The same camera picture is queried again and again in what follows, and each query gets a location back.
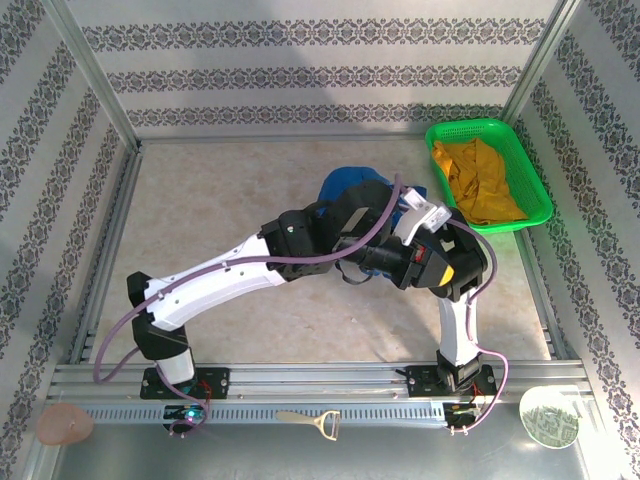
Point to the green patterned white bowl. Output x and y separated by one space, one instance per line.
547 420

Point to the metal vegetable peeler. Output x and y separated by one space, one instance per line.
300 416

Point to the green plastic mesh basket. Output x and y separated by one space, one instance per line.
530 175

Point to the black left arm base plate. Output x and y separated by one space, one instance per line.
217 382

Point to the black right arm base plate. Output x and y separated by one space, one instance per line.
417 380

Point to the long aluminium mounting rail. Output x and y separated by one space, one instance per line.
320 380

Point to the aluminium corner post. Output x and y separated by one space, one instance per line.
93 70
541 60

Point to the yellow crumpled cloth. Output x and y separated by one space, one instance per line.
480 185

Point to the blue printed t-shirt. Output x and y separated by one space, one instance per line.
345 179

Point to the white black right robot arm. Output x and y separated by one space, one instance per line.
457 330

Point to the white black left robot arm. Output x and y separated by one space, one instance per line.
210 280

